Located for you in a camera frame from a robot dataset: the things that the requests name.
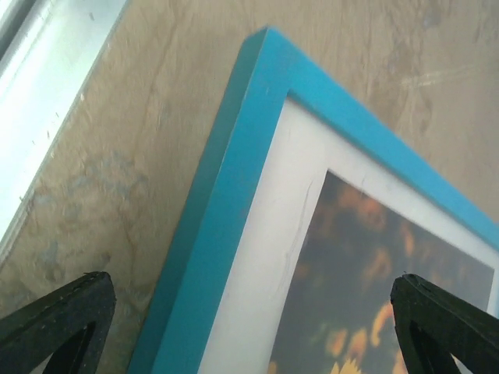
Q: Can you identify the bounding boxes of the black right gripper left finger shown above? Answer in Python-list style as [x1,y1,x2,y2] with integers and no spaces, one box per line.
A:
[1,272,116,373]

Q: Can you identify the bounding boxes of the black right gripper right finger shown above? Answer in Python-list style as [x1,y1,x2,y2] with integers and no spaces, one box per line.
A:
[391,273,498,373]

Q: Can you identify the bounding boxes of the sunflower photo print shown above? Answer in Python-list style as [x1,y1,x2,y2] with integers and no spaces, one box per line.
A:
[268,173,494,373]

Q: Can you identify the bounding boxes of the blue wooden picture frame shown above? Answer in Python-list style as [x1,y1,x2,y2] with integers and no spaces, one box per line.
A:
[129,27,498,373]

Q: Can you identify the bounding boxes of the white mat board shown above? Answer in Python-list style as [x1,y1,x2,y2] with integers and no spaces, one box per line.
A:
[198,100,498,373]

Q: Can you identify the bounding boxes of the aluminium rail platform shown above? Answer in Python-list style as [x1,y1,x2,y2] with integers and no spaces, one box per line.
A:
[1,1,126,260]

